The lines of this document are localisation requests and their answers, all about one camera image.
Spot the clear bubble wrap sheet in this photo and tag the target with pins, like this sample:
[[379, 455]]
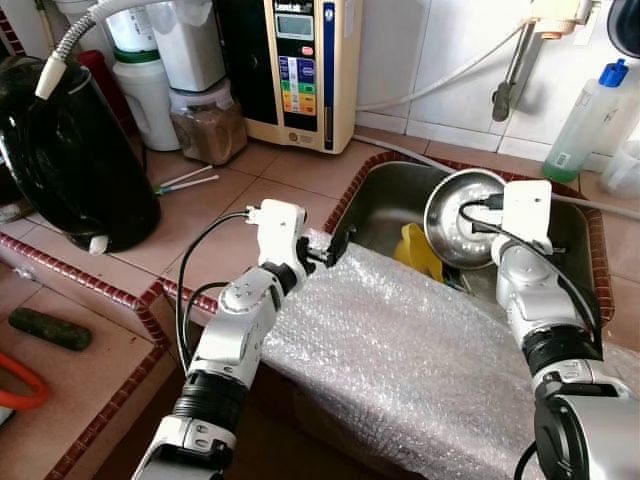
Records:
[[400, 350]]

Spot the grey wall spout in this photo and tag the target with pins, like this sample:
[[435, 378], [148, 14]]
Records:
[[518, 65]]

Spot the beige water ionizer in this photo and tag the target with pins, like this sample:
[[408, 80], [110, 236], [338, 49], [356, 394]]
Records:
[[295, 70]]

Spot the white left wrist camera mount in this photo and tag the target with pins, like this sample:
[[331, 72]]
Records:
[[278, 230]]

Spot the thin white tube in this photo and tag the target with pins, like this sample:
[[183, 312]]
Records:
[[450, 78]]

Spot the yellow plastic cup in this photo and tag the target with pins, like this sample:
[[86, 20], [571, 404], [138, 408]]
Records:
[[415, 255]]

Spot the black hanging pan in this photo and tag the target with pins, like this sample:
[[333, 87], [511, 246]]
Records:
[[628, 28]]

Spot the clear plastic cup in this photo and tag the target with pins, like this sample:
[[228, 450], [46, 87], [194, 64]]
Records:
[[622, 165]]

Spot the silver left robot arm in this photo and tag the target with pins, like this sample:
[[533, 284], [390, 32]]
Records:
[[235, 320]]

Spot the dark green cucumber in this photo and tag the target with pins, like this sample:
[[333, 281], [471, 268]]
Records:
[[50, 328]]

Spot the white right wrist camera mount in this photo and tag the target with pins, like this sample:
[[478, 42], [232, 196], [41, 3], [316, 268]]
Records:
[[528, 215]]

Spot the clear bottle blue cap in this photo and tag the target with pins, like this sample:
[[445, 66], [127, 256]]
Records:
[[580, 125]]

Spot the black electric kettle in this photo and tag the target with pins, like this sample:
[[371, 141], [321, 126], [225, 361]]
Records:
[[75, 165]]

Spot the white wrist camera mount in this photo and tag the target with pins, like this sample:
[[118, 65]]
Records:
[[278, 230], [528, 215]]

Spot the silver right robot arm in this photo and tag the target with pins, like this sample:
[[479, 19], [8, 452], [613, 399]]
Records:
[[530, 290]]

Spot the small steel bowl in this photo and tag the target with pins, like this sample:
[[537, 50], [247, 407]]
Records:
[[445, 230]]

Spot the red plastic container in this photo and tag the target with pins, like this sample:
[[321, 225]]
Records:
[[100, 80]]

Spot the glass jar brown contents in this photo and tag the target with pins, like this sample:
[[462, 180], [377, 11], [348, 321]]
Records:
[[208, 128]]

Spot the steel sink basin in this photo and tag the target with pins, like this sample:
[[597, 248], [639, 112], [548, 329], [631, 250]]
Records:
[[385, 195]]

